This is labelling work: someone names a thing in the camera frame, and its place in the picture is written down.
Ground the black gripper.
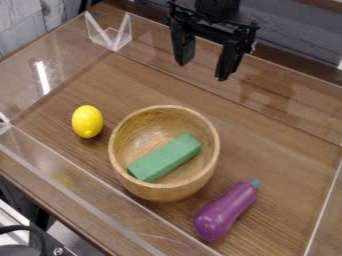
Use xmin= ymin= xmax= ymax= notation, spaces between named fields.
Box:
xmin=167 ymin=0 xmax=261 ymax=81

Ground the purple toy eggplant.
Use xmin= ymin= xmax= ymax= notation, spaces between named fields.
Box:
xmin=194 ymin=179 xmax=261 ymax=242

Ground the brown wooden bowl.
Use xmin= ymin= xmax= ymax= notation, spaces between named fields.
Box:
xmin=109 ymin=105 xmax=221 ymax=202

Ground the yellow toy lemon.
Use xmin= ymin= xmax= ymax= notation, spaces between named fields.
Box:
xmin=73 ymin=105 xmax=105 ymax=139

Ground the green rectangular block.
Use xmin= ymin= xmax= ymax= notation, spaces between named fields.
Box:
xmin=127 ymin=133 xmax=202 ymax=182

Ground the clear acrylic corner bracket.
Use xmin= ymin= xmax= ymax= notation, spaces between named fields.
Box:
xmin=85 ymin=11 xmax=133 ymax=52

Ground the clear acrylic tray wall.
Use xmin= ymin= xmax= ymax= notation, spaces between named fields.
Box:
xmin=0 ymin=4 xmax=342 ymax=256

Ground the black cable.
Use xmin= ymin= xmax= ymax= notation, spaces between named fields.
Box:
xmin=0 ymin=225 xmax=49 ymax=256

